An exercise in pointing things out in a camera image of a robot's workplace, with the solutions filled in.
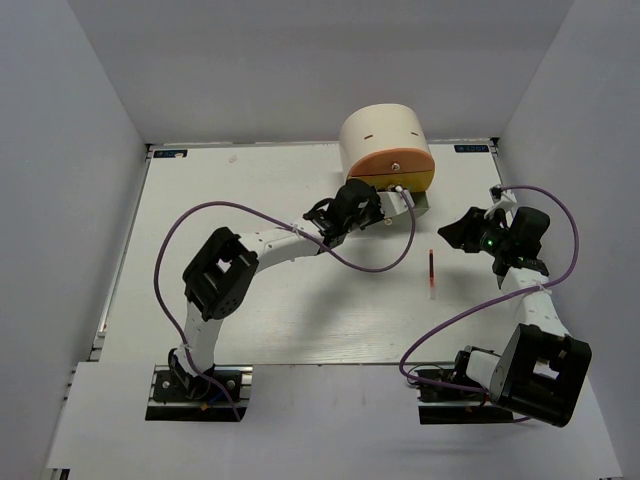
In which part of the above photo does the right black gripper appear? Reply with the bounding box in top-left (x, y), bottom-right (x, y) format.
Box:
top-left (439, 206), bottom-right (514, 256)

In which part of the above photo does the round wooden drawer cabinet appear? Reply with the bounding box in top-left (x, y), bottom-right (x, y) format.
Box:
top-left (338, 103), bottom-right (435, 216)

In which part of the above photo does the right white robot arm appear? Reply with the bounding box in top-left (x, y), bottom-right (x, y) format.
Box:
top-left (438, 207), bottom-right (592, 427)

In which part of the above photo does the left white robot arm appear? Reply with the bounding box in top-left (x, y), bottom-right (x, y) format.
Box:
top-left (172, 179), bottom-right (384, 399)

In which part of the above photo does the red pen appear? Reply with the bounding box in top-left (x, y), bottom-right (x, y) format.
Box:
top-left (428, 248), bottom-right (436, 300)

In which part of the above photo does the right blue corner label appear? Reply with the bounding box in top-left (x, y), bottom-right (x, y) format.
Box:
top-left (454, 144), bottom-right (490, 153)

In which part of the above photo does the blue corner label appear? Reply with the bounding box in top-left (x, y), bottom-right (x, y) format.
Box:
top-left (454, 144), bottom-right (490, 153)
top-left (153, 149), bottom-right (188, 159)

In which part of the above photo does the left blue corner label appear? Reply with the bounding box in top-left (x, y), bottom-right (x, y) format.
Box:
top-left (153, 149), bottom-right (188, 159)

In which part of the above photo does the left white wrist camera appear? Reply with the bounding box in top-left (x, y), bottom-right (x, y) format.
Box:
top-left (378, 186), bottom-right (415, 220)

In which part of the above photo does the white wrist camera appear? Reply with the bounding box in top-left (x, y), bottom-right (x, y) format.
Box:
top-left (484, 185), bottom-right (518, 219)
top-left (378, 186), bottom-right (415, 220)

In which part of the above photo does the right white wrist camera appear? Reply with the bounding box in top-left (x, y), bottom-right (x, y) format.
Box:
top-left (484, 185), bottom-right (518, 219)

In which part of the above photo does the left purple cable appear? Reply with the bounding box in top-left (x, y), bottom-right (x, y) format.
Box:
top-left (154, 187), bottom-right (417, 421)

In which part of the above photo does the purple cable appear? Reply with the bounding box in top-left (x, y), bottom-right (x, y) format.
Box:
top-left (154, 187), bottom-right (417, 421)
top-left (399, 184), bottom-right (580, 425)

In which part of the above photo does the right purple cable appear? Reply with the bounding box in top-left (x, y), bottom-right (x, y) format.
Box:
top-left (399, 184), bottom-right (580, 425)

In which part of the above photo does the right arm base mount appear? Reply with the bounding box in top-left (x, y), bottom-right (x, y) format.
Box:
top-left (408, 379), bottom-right (515, 425)

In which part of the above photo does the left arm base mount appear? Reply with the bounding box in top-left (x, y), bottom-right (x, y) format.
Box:
top-left (145, 365), bottom-right (253, 423)

